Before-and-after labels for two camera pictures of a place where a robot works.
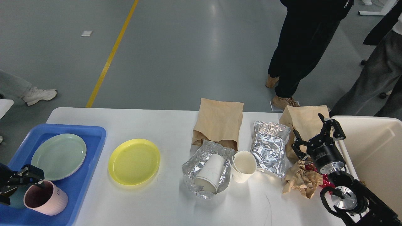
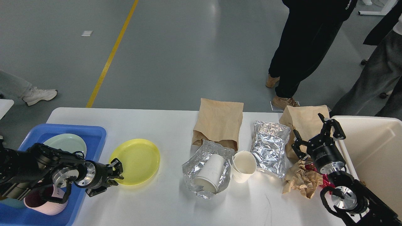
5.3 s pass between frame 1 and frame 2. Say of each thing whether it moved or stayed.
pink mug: stayed
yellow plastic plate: stayed
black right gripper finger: stayed
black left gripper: moved
